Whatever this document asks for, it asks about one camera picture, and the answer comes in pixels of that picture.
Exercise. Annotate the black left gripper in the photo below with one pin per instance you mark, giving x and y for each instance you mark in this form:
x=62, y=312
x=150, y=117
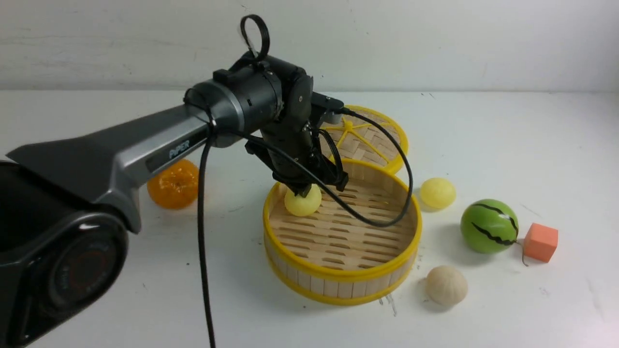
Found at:
x=299, y=158

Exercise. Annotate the yellow bun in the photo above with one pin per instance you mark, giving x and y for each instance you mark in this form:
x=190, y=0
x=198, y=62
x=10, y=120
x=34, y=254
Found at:
x=300, y=206
x=438, y=193

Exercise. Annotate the beige bun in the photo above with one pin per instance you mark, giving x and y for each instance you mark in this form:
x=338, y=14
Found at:
x=446, y=286

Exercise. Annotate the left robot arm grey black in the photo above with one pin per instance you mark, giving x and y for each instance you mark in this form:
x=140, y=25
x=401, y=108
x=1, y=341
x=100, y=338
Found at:
x=67, y=206

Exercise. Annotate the woven bamboo steamer lid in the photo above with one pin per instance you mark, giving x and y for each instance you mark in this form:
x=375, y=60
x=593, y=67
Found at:
x=359, y=140

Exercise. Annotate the bamboo steamer tray yellow rim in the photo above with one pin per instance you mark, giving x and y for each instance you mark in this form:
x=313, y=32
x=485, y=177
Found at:
x=333, y=258

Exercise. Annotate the orange plastic tangerine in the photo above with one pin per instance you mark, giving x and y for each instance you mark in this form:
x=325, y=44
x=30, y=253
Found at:
x=176, y=187

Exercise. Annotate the green toy watermelon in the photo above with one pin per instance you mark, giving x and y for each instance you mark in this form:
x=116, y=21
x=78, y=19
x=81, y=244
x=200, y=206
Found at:
x=489, y=226

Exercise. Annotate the orange foam cube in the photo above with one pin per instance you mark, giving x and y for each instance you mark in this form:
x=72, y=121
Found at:
x=541, y=242

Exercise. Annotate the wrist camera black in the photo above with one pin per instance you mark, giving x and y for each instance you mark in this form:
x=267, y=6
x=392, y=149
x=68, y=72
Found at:
x=325, y=109

